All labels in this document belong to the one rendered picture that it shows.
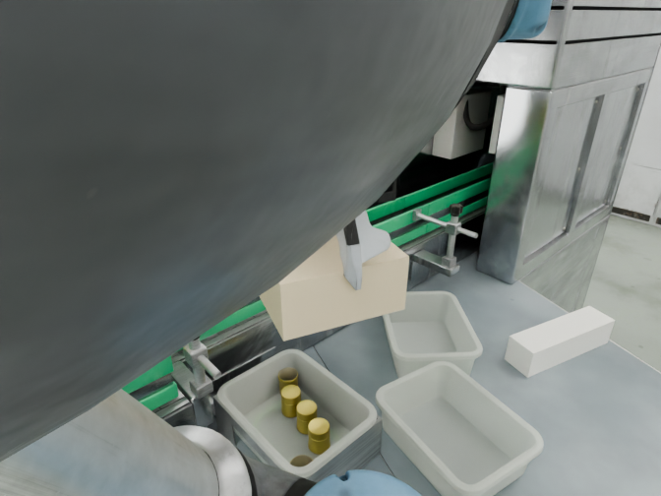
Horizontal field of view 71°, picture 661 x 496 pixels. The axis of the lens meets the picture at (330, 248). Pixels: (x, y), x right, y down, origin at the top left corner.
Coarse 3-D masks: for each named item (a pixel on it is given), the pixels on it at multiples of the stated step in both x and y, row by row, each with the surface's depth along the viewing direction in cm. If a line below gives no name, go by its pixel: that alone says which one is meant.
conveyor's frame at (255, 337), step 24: (480, 216) 131; (432, 240) 118; (456, 240) 127; (480, 240) 137; (408, 288) 118; (240, 336) 83; (264, 336) 87; (312, 336) 97; (216, 360) 81; (240, 360) 85; (168, 408) 66; (192, 408) 68
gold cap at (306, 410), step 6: (300, 402) 76; (306, 402) 76; (312, 402) 76; (300, 408) 75; (306, 408) 75; (312, 408) 75; (300, 414) 74; (306, 414) 74; (312, 414) 74; (300, 420) 75; (306, 420) 74; (300, 426) 75; (306, 426) 75; (300, 432) 76; (306, 432) 76
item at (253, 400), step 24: (288, 360) 84; (312, 360) 81; (240, 384) 78; (264, 384) 81; (312, 384) 82; (336, 384) 76; (240, 408) 79; (264, 408) 81; (336, 408) 78; (360, 408) 73; (264, 432) 76; (288, 432) 76; (336, 432) 76; (360, 432) 68; (288, 456) 72; (312, 456) 72
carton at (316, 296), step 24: (336, 240) 58; (312, 264) 53; (336, 264) 53; (384, 264) 53; (408, 264) 55; (288, 288) 50; (312, 288) 51; (336, 288) 52; (384, 288) 55; (288, 312) 51; (312, 312) 52; (336, 312) 54; (360, 312) 55; (384, 312) 57; (288, 336) 52
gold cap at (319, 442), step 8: (312, 424) 72; (320, 424) 72; (328, 424) 72; (312, 432) 71; (320, 432) 71; (328, 432) 71; (312, 440) 71; (320, 440) 71; (328, 440) 72; (312, 448) 72; (320, 448) 72; (328, 448) 73
